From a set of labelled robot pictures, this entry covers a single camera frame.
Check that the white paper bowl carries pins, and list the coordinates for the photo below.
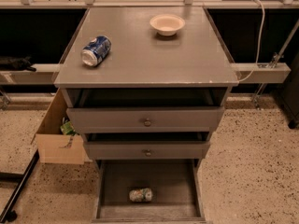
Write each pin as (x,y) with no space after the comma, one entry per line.
(167,24)

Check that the green snack bag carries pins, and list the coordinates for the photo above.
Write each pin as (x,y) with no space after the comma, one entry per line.
(67,127)

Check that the blue pepsi can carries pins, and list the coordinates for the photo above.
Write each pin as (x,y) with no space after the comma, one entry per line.
(96,51)

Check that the grey bottom drawer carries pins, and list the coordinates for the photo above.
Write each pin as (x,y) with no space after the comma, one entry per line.
(174,183)

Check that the cardboard box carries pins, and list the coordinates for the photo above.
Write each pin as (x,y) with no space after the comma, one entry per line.
(54,146)

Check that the black floor rail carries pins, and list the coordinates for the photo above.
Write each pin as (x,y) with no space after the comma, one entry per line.
(8,214)

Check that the grey drawer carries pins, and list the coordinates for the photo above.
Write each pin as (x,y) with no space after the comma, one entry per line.
(100,150)
(174,183)
(145,120)

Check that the black object on ledge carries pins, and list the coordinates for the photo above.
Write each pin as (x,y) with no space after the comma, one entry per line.
(15,64)

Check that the grey middle drawer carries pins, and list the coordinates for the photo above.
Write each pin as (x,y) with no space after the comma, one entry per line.
(100,150)

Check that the grey drawer cabinet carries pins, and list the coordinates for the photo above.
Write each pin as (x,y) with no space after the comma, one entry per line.
(145,69)

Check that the grey top drawer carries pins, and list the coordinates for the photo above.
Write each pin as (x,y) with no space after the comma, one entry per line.
(145,120)

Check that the black cart at right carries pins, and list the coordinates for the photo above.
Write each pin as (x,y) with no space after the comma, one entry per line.
(288,95)

